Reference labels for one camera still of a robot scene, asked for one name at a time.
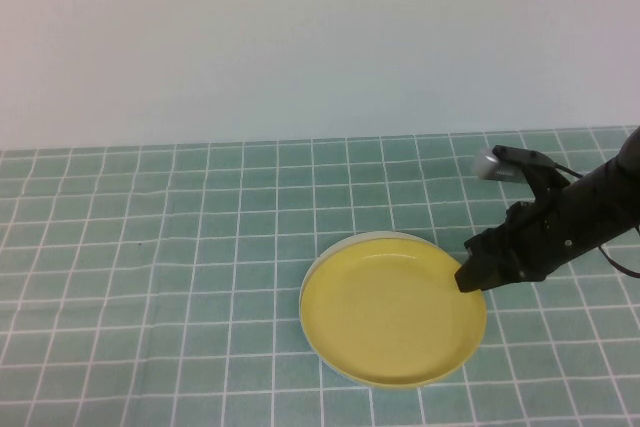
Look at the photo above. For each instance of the white plastic plate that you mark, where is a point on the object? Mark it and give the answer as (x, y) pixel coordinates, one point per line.
(345, 240)

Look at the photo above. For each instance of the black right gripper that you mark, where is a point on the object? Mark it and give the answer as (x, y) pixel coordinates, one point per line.
(537, 242)

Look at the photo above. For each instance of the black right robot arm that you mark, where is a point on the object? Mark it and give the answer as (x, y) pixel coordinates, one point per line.
(605, 197)

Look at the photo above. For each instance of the yellow plastic plate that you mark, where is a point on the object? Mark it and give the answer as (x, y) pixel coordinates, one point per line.
(390, 312)

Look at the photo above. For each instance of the green white checkered tablecloth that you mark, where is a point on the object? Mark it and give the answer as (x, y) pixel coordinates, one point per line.
(150, 297)

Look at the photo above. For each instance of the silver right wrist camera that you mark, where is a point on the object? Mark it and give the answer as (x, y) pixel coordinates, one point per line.
(487, 164)

